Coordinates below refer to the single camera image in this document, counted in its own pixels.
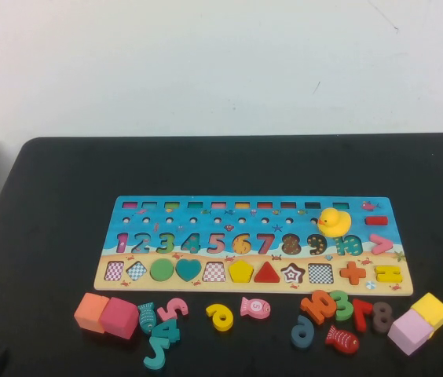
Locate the yellow pentagon piece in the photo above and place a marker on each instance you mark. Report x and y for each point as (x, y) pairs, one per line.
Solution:
(241, 271)

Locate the teal heart piece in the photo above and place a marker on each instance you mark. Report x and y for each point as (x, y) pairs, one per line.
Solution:
(188, 269)

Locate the colourful wooden puzzle board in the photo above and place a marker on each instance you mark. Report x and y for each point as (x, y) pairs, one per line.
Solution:
(304, 228)

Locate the red triangle piece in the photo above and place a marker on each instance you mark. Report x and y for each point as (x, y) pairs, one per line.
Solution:
(268, 275)

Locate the green circle piece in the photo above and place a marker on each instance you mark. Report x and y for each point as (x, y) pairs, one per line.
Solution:
(162, 270)

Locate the yellow number six piece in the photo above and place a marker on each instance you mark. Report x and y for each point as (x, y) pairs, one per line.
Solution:
(221, 320)

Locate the pink number five piece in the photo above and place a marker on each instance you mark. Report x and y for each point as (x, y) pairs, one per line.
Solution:
(166, 312)

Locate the orange number ten piece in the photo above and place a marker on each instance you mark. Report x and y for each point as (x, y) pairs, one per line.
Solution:
(318, 306)

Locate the teal number four piece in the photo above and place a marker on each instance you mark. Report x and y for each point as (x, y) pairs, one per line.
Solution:
(172, 334)

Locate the orange plus sign piece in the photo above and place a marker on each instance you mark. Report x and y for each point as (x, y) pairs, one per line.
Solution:
(352, 272)

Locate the red minus sign piece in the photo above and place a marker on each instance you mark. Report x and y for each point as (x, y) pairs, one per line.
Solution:
(376, 220)

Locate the blue-grey number nine piece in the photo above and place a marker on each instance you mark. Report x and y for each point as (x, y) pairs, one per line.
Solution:
(302, 334)

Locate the green number three piece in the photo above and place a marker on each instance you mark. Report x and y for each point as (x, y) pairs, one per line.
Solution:
(342, 304)

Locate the pink greater-than sign piece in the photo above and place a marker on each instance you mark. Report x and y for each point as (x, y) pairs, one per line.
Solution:
(380, 244)

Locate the yellow equals sign piece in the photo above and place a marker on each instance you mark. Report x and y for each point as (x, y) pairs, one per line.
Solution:
(383, 274)

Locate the teal number two piece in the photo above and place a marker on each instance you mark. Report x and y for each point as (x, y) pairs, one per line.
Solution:
(154, 359)

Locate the red number seven piece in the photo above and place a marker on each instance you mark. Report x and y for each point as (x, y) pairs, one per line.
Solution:
(363, 316)

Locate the brown number eight piece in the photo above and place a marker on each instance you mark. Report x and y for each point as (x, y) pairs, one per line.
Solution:
(382, 318)

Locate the yellow rubber duck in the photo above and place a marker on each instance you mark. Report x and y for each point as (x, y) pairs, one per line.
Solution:
(336, 224)

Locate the pink wooden fish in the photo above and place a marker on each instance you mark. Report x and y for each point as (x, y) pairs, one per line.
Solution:
(255, 307)

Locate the teal wooden fish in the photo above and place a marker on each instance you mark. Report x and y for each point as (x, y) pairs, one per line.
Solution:
(147, 317)

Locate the magenta wooden cube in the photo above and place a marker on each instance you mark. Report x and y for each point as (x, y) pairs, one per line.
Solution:
(118, 318)

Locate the orange wooden cube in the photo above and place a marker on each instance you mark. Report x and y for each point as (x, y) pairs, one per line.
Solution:
(89, 312)

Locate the red wooden fish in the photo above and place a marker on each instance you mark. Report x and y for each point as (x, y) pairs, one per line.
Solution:
(342, 339)

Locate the light pink wooden cube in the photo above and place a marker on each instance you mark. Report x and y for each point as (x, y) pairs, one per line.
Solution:
(408, 331)

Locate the yellow wooden cube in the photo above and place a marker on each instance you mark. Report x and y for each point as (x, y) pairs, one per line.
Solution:
(430, 308)

